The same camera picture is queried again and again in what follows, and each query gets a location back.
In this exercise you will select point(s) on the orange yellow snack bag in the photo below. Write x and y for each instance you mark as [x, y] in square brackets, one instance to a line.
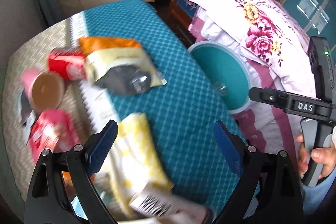
[120, 65]

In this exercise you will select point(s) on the pink red candy wrapper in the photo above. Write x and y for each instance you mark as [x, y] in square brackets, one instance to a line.
[53, 130]

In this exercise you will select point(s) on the yellow snack wrapper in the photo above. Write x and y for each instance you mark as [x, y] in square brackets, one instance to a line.
[133, 162]

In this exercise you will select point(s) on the pink paper cup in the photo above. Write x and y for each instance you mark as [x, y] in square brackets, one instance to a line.
[44, 90]

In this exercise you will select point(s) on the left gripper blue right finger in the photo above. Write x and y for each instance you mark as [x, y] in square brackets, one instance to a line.
[232, 147]

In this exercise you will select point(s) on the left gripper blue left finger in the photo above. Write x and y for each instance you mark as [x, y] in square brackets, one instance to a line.
[98, 146]

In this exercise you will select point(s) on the person's right hand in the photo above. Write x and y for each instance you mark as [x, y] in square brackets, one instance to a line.
[325, 156]

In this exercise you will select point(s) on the teal plastic trash bin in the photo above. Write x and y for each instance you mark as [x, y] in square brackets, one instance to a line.
[227, 73]

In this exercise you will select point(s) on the light blue torn wrapper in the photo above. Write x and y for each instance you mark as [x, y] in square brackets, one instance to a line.
[24, 108]

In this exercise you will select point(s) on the red cola can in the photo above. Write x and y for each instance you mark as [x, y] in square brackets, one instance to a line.
[68, 63]

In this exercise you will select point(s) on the floral pink white quilt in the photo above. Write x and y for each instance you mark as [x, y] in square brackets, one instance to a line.
[257, 30]

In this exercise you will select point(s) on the patterned bed sheet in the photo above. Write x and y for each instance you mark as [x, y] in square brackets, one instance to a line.
[181, 113]

